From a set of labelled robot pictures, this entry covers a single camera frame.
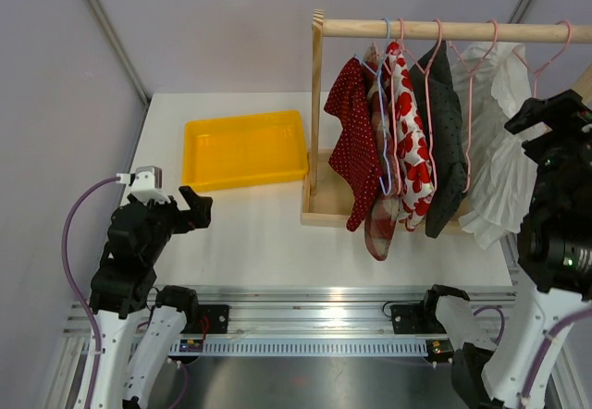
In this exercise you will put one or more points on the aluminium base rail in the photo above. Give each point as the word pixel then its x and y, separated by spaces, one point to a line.
pixel 309 312

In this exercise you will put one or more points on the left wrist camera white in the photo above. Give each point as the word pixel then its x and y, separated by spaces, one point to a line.
pixel 145 184

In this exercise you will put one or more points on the white red floral skirt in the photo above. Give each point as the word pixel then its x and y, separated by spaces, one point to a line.
pixel 416 168

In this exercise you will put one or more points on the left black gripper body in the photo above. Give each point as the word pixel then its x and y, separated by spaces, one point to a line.
pixel 167 219

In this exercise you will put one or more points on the dark grey dotted skirt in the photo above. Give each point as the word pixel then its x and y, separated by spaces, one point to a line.
pixel 440 109

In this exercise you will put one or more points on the pink wire hanger white skirt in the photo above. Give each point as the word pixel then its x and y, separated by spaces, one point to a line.
pixel 538 72

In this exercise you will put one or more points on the dark red polka dot skirt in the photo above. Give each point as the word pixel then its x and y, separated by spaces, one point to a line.
pixel 354 156

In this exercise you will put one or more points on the white pleated skirt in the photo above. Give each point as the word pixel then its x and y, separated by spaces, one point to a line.
pixel 503 177

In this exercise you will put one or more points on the wooden clothes rack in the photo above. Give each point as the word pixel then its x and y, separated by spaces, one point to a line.
pixel 326 198

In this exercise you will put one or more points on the yellow plastic tray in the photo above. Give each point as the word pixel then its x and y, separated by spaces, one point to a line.
pixel 244 151

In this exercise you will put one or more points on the small circuit board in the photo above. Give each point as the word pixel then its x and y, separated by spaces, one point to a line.
pixel 191 346

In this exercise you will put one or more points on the pink wire hanger plaid skirt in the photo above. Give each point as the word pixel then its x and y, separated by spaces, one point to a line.
pixel 394 55

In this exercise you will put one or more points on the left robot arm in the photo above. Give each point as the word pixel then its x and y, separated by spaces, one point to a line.
pixel 130 338

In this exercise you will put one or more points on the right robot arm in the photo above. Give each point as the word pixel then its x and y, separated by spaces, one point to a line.
pixel 554 257

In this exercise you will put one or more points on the pink wire hanger grey skirt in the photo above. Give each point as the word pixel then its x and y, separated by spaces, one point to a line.
pixel 471 74

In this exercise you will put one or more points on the white slotted cable duct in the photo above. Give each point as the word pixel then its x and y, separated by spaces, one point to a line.
pixel 252 347

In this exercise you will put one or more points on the red plaid skirt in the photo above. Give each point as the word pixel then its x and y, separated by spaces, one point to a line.
pixel 381 222

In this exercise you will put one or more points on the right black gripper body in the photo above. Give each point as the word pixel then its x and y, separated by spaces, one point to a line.
pixel 572 123

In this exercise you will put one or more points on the blue wire hanger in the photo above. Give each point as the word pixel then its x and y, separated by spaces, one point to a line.
pixel 386 188

